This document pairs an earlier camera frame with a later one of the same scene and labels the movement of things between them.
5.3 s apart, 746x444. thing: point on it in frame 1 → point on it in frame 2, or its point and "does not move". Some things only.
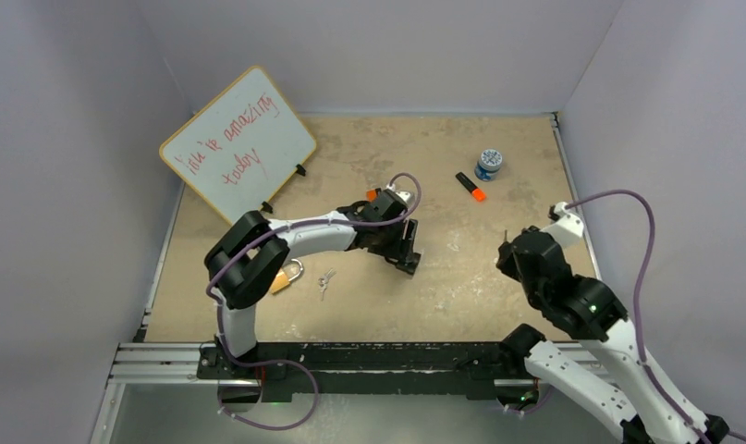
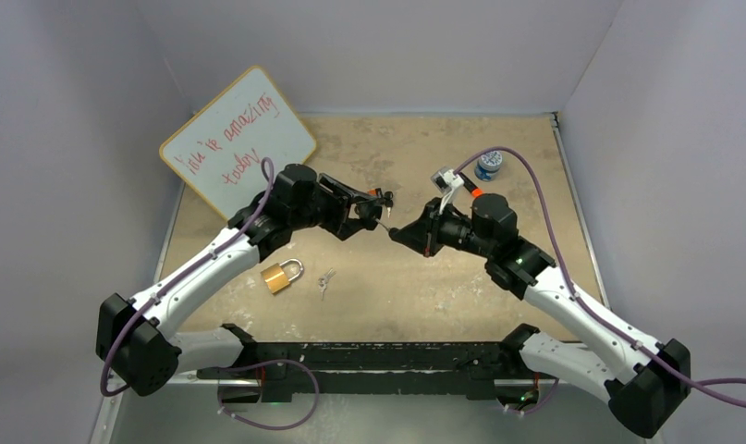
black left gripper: [398, 250] → [339, 223]
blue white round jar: [488, 166] does not move
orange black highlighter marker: [477, 193] does not move
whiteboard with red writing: [240, 148] does not move
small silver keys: [324, 280] does not move
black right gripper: [505, 261] → [423, 236]
